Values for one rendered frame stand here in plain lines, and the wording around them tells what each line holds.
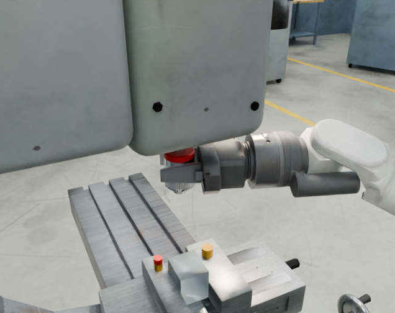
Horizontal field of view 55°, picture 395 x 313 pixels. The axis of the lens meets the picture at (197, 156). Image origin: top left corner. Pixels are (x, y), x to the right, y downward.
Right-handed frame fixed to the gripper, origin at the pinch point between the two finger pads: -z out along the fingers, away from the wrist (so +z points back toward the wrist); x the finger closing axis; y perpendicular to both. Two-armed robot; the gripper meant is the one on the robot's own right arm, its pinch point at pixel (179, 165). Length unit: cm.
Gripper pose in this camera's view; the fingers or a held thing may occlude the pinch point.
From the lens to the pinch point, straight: 58.6
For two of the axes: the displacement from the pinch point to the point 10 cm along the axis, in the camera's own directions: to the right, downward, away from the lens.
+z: 9.9, -0.6, 0.8
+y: 0.2, 8.9, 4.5
